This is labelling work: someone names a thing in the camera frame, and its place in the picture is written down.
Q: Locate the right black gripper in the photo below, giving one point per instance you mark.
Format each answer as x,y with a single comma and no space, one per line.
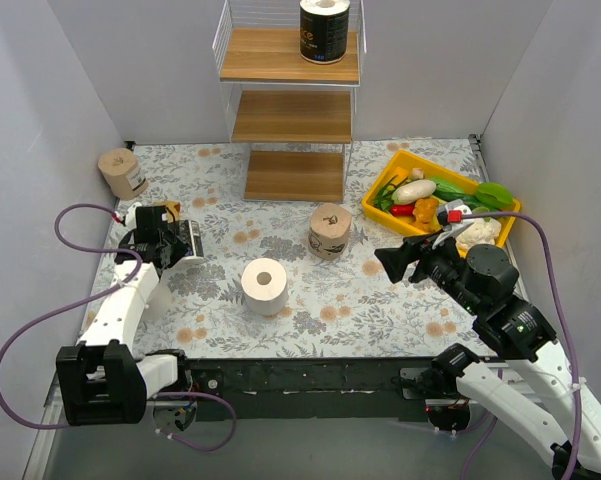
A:
420,263

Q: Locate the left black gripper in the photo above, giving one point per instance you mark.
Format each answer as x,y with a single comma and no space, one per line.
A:
165,248

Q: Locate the brown roll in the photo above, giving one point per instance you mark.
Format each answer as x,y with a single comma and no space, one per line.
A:
122,172
329,231

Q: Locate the black roll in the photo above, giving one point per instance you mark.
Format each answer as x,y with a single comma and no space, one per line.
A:
190,242
324,27

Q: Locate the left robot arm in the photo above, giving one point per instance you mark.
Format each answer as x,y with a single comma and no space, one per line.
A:
115,325

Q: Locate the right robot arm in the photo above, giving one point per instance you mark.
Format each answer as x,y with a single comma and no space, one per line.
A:
564,427

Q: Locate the red chili pepper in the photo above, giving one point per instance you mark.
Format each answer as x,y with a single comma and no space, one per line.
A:
398,210

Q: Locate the orange bell pepper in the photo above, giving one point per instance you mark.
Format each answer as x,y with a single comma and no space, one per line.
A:
425,209

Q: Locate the green leafy vegetable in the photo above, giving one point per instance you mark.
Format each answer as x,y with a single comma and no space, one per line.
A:
383,199

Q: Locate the white daikon radish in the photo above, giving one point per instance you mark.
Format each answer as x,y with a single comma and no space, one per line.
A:
413,191

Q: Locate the white paper roll, left edge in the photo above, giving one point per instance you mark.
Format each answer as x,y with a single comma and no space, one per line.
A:
159,303

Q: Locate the green cucumber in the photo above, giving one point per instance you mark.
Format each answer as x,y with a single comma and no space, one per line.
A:
448,191

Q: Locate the white cauliflower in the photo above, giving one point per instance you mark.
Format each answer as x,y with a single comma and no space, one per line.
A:
482,231

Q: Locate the green star fruit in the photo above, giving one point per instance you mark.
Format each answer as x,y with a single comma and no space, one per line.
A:
494,195

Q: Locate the white unwrapped paper roll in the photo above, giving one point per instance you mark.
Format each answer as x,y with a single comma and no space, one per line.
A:
264,284

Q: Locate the floral patterned table mat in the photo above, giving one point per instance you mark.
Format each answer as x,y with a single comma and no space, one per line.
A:
341,308

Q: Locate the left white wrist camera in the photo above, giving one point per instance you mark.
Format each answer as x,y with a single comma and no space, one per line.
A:
127,212

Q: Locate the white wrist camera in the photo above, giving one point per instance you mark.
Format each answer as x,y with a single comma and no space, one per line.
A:
453,217
127,212

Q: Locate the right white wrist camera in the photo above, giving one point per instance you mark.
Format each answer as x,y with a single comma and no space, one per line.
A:
453,217

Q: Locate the wooden wire-frame three-tier shelf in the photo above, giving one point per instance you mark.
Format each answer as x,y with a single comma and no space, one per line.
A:
293,118

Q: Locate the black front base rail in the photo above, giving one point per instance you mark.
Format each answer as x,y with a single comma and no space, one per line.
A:
302,388

